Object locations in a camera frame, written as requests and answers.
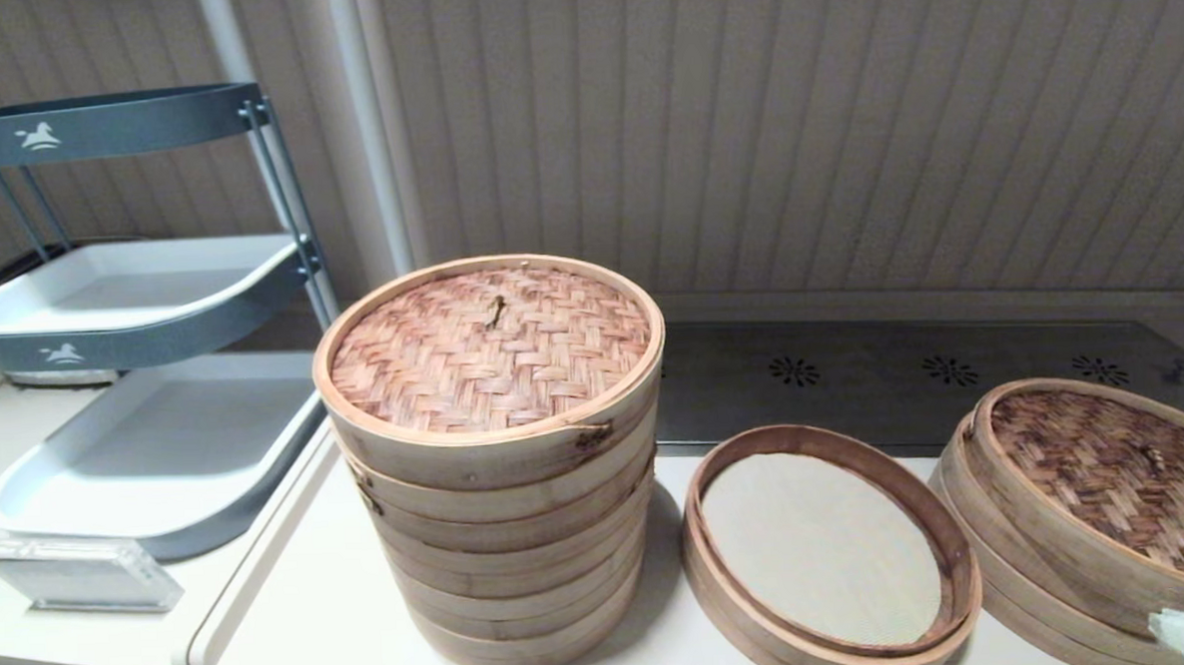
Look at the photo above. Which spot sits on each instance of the dark woven bamboo steamer lid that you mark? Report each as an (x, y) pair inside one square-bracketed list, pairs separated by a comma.
[(1063, 592)]

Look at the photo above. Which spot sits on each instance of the dark blue tiered rack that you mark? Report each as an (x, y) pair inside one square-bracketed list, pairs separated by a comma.
[(94, 129)]

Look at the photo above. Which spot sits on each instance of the bamboo steamer with white liner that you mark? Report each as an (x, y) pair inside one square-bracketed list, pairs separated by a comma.
[(821, 552)]

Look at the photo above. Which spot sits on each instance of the light bamboo steamer basket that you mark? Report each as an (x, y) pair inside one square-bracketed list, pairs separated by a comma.
[(756, 655), (1065, 632)]

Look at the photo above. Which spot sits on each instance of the large bamboo steamer basket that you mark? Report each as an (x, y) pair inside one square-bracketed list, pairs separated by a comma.
[(525, 620), (536, 657), (490, 507), (513, 586), (502, 551)]

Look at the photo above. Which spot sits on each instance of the dark-rimmed open bamboo steamer basket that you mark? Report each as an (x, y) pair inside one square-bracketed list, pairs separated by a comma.
[(827, 440)]

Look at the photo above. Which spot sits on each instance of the clear acrylic sign holder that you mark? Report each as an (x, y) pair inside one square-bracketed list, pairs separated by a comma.
[(73, 580)]

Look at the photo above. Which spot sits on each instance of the white round appliance base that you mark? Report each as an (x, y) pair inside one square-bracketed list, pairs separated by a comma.
[(54, 378)]

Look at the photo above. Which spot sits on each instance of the big white rack tray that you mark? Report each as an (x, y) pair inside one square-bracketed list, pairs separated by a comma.
[(157, 441)]

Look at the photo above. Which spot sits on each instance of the thin white pipe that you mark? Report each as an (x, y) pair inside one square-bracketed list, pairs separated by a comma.
[(224, 39)]

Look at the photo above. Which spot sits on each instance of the large woven bamboo steamer lid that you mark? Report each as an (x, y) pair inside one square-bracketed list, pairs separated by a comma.
[(493, 347)]

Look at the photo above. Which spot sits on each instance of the small white rack tray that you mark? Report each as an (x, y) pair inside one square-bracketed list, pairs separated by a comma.
[(131, 293)]

